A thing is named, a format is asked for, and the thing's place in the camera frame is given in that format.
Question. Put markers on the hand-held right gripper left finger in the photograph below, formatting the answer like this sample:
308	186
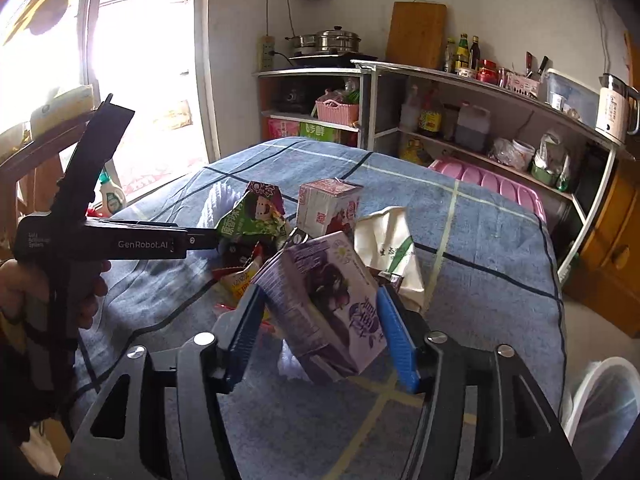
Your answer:
244	332

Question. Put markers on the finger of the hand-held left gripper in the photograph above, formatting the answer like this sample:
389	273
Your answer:
202	241

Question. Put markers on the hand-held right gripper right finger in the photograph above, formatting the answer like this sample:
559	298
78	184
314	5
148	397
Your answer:
396	340

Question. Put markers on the red snack wrapper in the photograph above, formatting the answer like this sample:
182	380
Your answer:
240	260

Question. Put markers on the green snack wrapper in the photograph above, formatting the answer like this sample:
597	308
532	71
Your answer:
250	230

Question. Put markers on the pink cartoon snack wrapper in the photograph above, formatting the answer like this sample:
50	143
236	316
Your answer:
265	200

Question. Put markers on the purple milk carton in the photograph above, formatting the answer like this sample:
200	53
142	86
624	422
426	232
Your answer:
325	290

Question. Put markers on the white paper bag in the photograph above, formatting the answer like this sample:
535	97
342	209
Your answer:
385	240

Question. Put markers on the pink milk carton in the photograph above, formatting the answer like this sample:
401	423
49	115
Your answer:
320	205

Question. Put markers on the white trash bin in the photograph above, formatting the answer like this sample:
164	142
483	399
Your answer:
575	390

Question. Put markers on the person's left hand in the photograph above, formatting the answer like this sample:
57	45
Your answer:
92	292

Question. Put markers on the white bottle with green cap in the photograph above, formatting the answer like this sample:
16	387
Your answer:
111	197

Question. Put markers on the blue plaid blanket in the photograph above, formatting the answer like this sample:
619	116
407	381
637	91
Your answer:
475	240

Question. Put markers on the pink cardboard box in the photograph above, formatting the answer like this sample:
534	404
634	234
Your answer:
282	127

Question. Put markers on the green cardboard box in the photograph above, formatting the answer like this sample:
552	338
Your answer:
320	132

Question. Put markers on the pink-lidded storage box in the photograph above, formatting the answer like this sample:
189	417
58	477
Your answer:
490	182

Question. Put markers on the pink plastic basket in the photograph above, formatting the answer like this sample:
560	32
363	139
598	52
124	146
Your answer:
337	110

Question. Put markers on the yellow oil bottle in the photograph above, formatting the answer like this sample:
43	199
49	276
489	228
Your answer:
415	150

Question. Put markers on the yellow power strip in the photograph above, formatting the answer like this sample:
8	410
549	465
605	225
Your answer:
266	55

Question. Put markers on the small white shelf rack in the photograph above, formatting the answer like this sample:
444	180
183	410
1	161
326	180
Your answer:
367	110

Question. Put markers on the crumpled clear plastic bag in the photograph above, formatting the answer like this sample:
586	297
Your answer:
502	152

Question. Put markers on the black induction cooker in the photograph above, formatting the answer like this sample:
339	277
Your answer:
325	59

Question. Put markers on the dark sauce jug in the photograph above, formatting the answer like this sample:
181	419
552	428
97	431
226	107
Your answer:
472	130

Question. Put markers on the clear bin liner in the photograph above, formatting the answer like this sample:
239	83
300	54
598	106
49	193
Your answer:
610	405

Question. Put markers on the white plastic tub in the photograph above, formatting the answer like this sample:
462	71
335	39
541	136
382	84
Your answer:
522	155

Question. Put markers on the green bowl with bags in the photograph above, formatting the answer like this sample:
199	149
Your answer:
545	172

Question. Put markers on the white plastic bottle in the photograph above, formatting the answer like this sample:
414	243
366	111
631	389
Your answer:
409	112

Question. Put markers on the wooden door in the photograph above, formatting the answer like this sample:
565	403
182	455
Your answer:
610	240

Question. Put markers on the steel steamer pot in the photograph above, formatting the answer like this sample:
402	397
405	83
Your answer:
335	42

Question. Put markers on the long white shelf rack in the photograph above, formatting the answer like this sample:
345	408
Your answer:
400	66

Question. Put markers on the red jar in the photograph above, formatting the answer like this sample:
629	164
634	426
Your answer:
487	72

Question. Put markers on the pink tin box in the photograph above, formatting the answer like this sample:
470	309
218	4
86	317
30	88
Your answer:
522	85

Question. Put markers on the clear sauce bottle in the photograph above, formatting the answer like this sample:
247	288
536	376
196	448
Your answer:
451	57

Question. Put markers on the green glass bottle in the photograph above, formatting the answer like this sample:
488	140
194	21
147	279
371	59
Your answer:
463	52

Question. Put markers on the dark glass bottle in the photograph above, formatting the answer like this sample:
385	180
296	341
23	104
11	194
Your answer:
475	55

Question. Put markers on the wooden cutting board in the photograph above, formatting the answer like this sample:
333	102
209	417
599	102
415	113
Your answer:
415	35

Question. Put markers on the clear plastic storage container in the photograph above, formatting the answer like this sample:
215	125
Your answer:
570	92

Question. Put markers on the knife rack with knives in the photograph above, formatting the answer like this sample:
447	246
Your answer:
535	67

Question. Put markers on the white electric kettle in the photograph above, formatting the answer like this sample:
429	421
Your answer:
612	110

